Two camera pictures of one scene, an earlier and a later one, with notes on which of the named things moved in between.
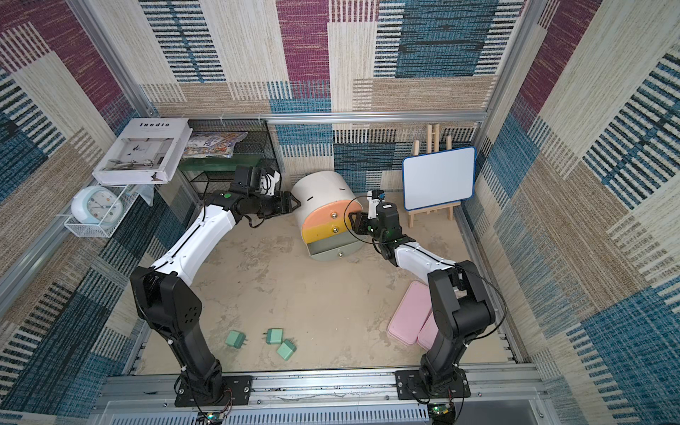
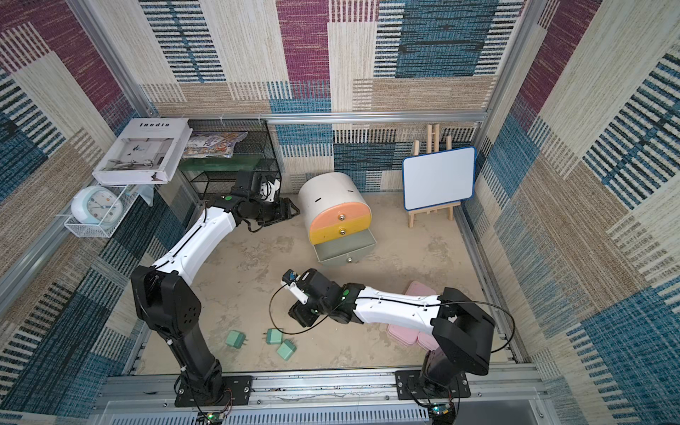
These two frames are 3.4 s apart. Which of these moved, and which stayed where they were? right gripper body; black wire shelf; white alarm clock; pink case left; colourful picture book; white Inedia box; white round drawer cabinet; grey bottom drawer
Moved: right gripper body; grey bottom drawer; white round drawer cabinet
Stayed: pink case left; black wire shelf; white alarm clock; white Inedia box; colourful picture book
